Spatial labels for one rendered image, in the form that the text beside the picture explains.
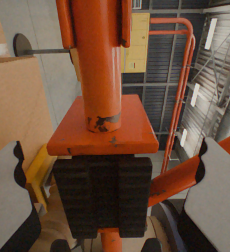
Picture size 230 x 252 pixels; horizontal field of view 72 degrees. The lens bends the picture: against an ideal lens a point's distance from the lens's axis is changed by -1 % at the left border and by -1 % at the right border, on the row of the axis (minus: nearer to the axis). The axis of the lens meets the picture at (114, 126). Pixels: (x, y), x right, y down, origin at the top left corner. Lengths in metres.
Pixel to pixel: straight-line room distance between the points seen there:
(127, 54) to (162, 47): 4.00
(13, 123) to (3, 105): 0.03
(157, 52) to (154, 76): 1.46
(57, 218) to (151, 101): 11.72
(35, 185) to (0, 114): 0.11
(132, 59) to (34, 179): 7.28
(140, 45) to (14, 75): 7.21
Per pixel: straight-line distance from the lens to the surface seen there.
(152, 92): 11.55
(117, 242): 0.19
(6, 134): 0.24
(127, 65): 7.47
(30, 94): 0.30
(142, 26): 7.37
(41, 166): 0.28
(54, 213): 0.19
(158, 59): 11.06
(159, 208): 0.32
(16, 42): 2.20
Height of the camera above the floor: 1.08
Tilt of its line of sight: level
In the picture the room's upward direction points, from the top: 89 degrees clockwise
